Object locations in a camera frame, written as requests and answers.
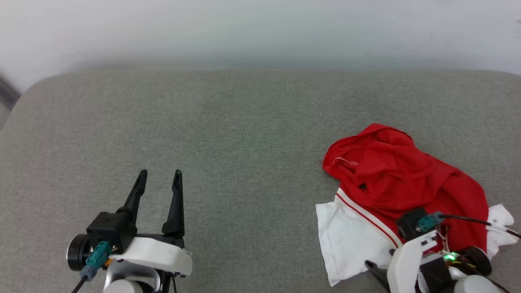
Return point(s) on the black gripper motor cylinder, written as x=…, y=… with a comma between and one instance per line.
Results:
x=478, y=258
x=76, y=252

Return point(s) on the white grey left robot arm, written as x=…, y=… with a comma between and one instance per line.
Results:
x=126, y=280

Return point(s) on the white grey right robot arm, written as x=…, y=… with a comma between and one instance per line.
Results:
x=476, y=285

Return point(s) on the dark grey wall strip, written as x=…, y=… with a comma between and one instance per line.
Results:
x=8, y=91

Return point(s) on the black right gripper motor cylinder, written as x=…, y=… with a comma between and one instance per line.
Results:
x=478, y=258

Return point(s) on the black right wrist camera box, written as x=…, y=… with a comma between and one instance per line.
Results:
x=409, y=224

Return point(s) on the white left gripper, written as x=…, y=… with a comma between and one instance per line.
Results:
x=158, y=254

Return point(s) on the grey fabric sofa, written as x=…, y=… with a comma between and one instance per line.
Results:
x=252, y=154

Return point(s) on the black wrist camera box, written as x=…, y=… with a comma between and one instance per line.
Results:
x=409, y=224
x=110, y=230

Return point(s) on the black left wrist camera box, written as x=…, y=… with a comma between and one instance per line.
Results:
x=110, y=230

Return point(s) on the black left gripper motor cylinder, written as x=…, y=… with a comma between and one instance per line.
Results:
x=76, y=252

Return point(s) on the red and white jersey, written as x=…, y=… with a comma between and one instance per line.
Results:
x=390, y=175

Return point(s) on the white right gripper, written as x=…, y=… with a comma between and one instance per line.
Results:
x=403, y=264

